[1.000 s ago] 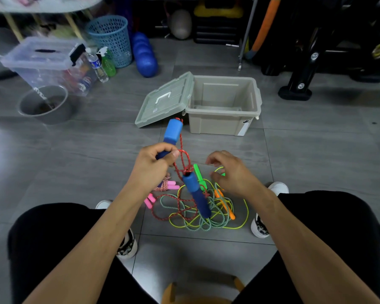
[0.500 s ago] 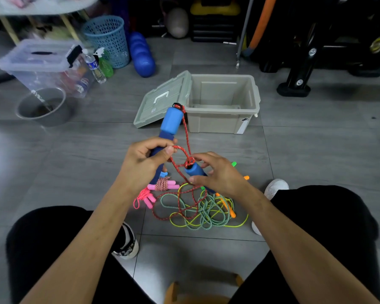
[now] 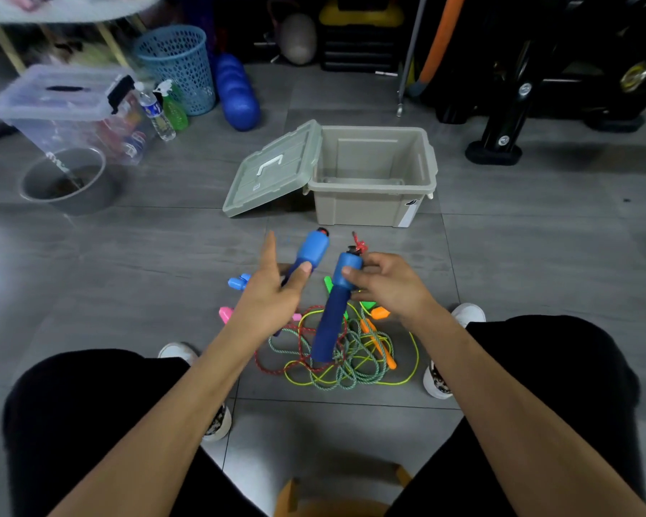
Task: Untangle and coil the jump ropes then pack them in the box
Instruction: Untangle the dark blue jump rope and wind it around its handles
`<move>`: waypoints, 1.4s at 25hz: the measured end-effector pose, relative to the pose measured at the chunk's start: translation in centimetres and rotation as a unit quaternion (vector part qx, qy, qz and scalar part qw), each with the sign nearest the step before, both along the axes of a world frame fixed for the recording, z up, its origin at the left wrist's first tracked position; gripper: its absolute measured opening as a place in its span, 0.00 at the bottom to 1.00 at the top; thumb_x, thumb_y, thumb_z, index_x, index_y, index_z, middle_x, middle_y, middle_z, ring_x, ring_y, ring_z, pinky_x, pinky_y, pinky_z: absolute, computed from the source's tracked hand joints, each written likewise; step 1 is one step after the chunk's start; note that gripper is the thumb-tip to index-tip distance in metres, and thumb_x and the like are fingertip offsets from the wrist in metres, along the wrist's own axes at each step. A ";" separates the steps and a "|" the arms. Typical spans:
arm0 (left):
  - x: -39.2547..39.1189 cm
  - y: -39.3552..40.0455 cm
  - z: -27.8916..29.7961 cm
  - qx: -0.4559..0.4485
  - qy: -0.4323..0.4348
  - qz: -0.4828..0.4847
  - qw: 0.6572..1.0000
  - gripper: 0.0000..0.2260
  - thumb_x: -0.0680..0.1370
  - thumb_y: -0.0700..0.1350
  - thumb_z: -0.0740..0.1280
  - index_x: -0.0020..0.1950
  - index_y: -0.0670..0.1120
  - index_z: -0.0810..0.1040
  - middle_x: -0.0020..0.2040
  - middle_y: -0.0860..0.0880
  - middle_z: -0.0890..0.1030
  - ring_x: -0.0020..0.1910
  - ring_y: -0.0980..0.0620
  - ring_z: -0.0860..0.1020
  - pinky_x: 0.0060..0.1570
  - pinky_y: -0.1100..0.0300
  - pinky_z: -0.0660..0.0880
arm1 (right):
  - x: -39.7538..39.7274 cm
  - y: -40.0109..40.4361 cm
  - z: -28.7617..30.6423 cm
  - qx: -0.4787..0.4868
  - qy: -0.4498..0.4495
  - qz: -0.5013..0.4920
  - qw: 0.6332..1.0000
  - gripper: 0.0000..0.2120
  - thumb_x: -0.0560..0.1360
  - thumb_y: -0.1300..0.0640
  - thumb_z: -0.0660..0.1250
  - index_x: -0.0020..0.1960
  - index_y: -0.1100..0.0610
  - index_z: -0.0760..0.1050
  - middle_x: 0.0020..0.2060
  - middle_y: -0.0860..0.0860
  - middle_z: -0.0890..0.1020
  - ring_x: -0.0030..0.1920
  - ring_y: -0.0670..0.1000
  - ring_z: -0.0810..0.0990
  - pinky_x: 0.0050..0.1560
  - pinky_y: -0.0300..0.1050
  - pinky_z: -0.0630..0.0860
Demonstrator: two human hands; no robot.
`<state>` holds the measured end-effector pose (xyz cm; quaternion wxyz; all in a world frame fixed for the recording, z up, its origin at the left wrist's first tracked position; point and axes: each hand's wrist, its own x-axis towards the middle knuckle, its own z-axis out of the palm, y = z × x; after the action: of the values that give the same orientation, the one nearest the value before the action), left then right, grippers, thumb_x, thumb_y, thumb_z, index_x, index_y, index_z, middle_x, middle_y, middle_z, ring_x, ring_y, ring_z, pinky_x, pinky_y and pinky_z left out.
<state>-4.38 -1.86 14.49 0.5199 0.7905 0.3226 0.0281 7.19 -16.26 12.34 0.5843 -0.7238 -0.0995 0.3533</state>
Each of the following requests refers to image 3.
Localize person's left hand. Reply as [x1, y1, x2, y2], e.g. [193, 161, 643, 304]
[227, 230, 314, 340]

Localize person's right hand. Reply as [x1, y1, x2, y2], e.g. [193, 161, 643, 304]
[342, 252, 448, 330]

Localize navy foam-handled red jump rope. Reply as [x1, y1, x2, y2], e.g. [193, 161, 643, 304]
[254, 227, 370, 378]

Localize pile of colourful jump ropes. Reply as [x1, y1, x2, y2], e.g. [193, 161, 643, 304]
[268, 275, 421, 391]

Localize grey plastic storage box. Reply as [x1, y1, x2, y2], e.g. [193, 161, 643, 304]
[305, 126, 439, 228]

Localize person's right forearm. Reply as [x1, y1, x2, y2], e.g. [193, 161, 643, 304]
[414, 312, 646, 517]

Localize person's left forearm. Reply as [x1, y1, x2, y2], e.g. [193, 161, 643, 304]
[48, 322, 259, 517]

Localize grey-green box lid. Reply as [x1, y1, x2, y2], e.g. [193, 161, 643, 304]
[222, 119, 324, 219]

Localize person's right leg black trousers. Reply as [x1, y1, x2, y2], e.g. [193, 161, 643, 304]
[387, 315, 646, 517]

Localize person's leg black trousers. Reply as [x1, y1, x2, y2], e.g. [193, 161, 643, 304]
[387, 315, 646, 517]
[2, 348, 265, 517]

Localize person's left leg black trousers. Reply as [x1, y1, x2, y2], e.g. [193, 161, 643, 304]
[2, 348, 265, 517]

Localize white right shoe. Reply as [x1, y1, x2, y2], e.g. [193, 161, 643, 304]
[423, 302, 487, 400]

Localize white shoe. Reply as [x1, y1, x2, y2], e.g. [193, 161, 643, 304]
[157, 341, 233, 443]
[423, 302, 487, 400]

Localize white left shoe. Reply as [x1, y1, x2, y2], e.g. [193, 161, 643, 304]
[157, 341, 233, 443]

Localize black dumbbell rack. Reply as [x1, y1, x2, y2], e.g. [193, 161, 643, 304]
[430, 0, 646, 167]

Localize wooden stool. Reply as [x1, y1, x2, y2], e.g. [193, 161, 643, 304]
[273, 463, 413, 517]

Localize grey metal bowl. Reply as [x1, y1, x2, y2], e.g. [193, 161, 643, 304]
[17, 146, 125, 216]

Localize clear water bottle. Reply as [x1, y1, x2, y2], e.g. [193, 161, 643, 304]
[133, 81, 177, 142]

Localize green spray bottle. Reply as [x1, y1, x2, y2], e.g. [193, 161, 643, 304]
[153, 79, 190, 131]

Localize orange and green foam stick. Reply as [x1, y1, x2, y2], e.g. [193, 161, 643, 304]
[407, 0, 468, 98]

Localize light blue mesh basket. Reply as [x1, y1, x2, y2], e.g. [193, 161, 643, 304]
[133, 24, 217, 117]

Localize beige exercise ball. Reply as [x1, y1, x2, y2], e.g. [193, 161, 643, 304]
[278, 13, 318, 66]

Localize clear plastic lidded bin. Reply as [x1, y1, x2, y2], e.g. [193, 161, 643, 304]
[0, 64, 157, 167]

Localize black dumbbell gold end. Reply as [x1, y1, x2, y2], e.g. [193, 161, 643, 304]
[619, 61, 646, 93]

